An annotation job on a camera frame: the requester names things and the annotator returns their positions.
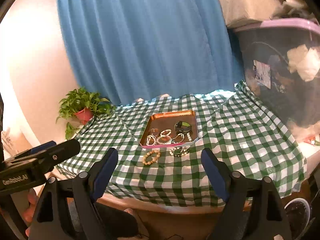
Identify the left hand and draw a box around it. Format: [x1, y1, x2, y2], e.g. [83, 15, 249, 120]
[23, 189, 39, 223]

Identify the large tan wooden bead bracelet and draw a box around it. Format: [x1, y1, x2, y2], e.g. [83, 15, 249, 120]
[141, 149, 162, 166]

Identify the blue curtain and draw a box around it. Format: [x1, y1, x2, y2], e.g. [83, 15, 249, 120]
[57, 0, 244, 105]

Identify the pink copper metal tray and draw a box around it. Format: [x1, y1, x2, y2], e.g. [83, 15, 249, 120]
[139, 110, 199, 149]

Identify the clear storage bin purple lid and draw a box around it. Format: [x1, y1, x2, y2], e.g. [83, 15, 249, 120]
[234, 18, 319, 141]

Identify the green white checkered tablecloth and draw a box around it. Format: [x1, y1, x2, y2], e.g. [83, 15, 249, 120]
[57, 82, 306, 206]

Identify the potted green plant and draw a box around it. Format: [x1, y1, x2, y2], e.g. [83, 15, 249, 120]
[56, 87, 116, 140]

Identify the dark charm bead bracelet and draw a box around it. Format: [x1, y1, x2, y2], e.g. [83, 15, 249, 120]
[169, 145, 191, 158]

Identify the pale bead bracelet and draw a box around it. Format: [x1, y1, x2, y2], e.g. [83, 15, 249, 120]
[156, 135, 173, 145]

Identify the white label sticker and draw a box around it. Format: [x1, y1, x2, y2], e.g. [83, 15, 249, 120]
[253, 60, 271, 89]

